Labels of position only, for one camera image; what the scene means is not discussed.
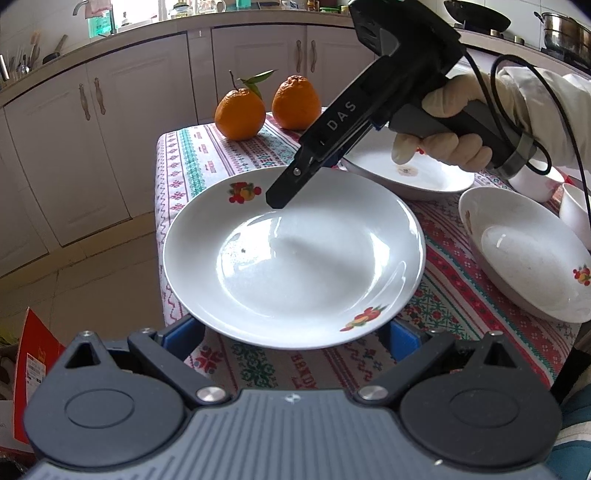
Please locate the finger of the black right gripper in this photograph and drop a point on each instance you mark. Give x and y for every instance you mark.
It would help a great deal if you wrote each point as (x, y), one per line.
(304, 166)

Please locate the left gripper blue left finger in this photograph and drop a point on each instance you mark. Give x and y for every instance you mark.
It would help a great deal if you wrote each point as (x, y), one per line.
(182, 337)

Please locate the orange with green leaf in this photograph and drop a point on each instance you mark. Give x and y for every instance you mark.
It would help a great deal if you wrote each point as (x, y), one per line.
(240, 114)

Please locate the red cardboard box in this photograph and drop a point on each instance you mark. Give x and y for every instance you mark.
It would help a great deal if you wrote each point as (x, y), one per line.
(38, 351)

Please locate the steel cooking pot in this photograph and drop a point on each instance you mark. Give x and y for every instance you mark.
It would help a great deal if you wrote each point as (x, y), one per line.
(565, 35)

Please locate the wrinkled orange without leaf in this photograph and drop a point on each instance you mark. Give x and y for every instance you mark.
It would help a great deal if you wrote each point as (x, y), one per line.
(296, 104)

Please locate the large white fruit-pattern plate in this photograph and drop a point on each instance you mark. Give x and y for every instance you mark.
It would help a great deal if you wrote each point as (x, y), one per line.
(342, 259)

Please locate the right hand in cream glove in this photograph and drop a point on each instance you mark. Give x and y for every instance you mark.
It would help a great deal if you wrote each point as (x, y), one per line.
(467, 152)

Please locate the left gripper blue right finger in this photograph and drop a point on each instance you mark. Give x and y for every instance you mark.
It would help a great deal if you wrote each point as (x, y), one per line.
(405, 339)

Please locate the white kitchen cabinets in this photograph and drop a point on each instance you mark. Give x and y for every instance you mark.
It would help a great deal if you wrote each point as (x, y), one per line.
(78, 150)

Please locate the black frying pan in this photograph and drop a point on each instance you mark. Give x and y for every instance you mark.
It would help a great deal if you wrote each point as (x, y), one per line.
(477, 18)

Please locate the white ceramic bowl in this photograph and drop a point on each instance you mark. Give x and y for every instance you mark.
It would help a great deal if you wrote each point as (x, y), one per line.
(536, 187)
(573, 212)

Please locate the white deep plate fruit pattern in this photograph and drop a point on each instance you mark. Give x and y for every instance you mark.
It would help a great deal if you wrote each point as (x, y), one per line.
(528, 253)

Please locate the white right sleeve forearm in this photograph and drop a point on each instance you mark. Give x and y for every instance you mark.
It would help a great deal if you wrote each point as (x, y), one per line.
(559, 111)

